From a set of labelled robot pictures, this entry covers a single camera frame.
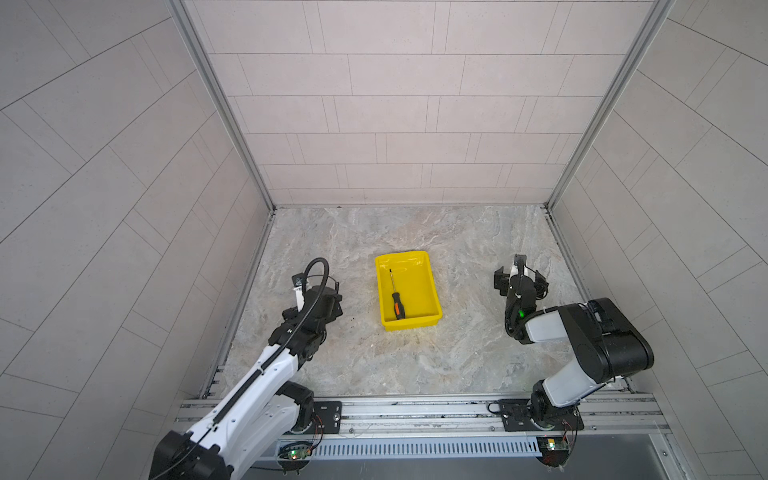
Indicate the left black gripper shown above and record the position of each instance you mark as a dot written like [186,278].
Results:
[336,309]

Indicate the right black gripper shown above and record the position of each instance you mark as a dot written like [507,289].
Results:
[503,280]

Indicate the orange black handled screwdriver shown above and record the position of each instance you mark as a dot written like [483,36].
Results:
[399,308]

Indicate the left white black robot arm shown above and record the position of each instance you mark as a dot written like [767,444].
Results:
[264,404]

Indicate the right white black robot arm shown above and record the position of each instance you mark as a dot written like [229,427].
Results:
[605,344]

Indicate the yellow plastic bin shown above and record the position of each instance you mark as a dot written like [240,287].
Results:
[415,282]

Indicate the left green circuit board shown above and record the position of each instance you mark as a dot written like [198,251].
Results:
[296,451]

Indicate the right small circuit board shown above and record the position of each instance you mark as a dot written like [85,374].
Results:
[550,446]

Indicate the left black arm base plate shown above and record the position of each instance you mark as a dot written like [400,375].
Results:
[322,415]

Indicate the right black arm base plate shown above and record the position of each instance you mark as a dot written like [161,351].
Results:
[535,415]

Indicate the aluminium mounting rail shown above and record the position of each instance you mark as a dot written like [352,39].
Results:
[603,413]

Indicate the grey slotted cable duct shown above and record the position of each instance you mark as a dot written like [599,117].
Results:
[426,448]

